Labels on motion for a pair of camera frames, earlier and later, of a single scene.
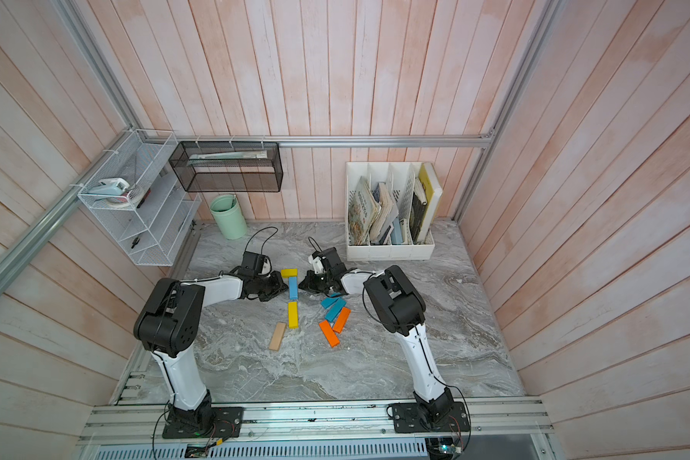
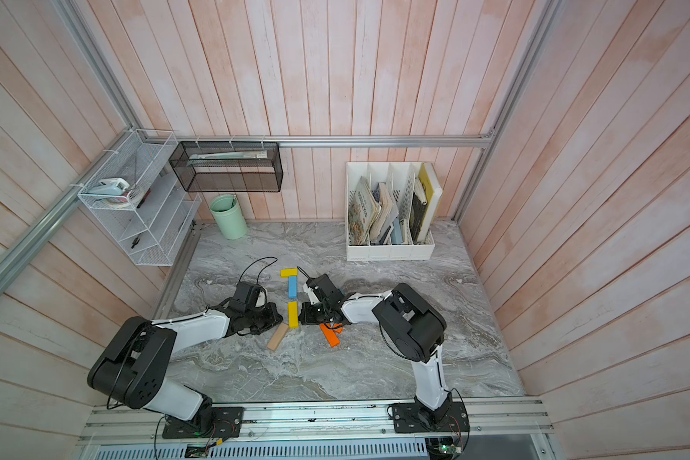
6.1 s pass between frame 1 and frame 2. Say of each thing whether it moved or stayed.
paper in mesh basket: stayed
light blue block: stayed
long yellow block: stayed
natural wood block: stayed
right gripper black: moved
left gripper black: moved
